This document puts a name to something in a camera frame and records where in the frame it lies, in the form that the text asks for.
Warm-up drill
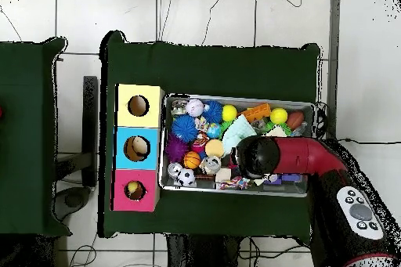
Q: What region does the mint green cloth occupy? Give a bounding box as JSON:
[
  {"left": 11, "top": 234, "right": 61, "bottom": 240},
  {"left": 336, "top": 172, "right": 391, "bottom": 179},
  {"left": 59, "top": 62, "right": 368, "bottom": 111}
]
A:
[{"left": 221, "top": 114, "right": 258, "bottom": 155}]

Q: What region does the orange plastic toy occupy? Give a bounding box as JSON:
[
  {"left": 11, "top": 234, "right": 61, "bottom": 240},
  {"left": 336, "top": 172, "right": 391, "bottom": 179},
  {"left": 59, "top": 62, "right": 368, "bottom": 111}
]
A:
[{"left": 240, "top": 103, "right": 272, "bottom": 124}]

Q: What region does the cream cloth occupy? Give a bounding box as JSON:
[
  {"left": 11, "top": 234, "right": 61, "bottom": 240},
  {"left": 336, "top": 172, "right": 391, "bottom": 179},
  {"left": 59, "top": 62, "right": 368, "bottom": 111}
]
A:
[{"left": 265, "top": 124, "right": 288, "bottom": 138}]

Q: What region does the shallow metal mesh bin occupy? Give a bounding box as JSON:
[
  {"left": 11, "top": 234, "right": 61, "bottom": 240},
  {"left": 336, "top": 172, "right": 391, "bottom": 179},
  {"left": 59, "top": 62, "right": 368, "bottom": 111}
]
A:
[{"left": 159, "top": 92, "right": 316, "bottom": 198}]

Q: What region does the wooden box with three holes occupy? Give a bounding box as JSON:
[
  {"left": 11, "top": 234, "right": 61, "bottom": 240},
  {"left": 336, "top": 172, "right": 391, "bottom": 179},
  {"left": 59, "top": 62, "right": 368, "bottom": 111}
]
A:
[{"left": 110, "top": 83, "right": 166, "bottom": 213}]

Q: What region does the blue spiky ball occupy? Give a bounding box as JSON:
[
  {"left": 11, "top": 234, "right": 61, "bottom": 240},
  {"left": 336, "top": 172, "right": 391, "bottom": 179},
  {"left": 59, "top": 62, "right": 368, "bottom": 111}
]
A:
[{"left": 171, "top": 114, "right": 200, "bottom": 143}]

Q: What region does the white baseball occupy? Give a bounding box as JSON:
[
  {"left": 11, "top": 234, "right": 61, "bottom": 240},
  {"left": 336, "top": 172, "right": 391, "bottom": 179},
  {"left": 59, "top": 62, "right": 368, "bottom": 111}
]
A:
[{"left": 185, "top": 98, "right": 204, "bottom": 117}]

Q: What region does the small orange basketball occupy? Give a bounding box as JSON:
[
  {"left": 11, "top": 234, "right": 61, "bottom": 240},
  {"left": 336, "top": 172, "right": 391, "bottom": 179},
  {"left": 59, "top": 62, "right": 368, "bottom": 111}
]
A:
[{"left": 182, "top": 150, "right": 202, "bottom": 170}]

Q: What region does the purple spiky toy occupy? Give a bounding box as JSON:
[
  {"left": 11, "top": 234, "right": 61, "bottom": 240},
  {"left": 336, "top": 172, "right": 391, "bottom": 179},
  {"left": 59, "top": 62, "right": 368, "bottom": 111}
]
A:
[{"left": 164, "top": 135, "right": 189, "bottom": 164}]

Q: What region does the small soccer ball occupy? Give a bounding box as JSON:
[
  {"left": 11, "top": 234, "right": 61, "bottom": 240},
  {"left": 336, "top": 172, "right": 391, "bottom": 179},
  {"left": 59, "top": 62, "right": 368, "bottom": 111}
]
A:
[{"left": 175, "top": 168, "right": 197, "bottom": 187}]

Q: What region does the dark green tablecloth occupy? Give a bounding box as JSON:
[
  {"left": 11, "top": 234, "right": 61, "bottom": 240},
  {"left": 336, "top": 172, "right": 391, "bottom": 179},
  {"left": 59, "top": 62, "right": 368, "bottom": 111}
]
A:
[
  {"left": 0, "top": 37, "right": 72, "bottom": 237},
  {"left": 99, "top": 30, "right": 321, "bottom": 239}
]

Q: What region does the yellow ball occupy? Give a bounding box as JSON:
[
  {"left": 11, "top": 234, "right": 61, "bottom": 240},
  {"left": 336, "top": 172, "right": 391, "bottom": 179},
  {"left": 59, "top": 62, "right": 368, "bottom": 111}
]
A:
[{"left": 269, "top": 107, "right": 289, "bottom": 124}]

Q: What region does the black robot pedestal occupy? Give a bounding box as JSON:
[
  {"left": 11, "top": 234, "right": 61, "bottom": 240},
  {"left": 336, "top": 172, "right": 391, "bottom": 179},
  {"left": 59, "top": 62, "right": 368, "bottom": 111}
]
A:
[{"left": 165, "top": 233, "right": 242, "bottom": 267}]

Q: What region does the black power cable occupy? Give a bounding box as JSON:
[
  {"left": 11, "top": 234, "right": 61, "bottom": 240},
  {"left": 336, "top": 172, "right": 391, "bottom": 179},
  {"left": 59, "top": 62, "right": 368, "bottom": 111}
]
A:
[{"left": 325, "top": 137, "right": 401, "bottom": 147}]

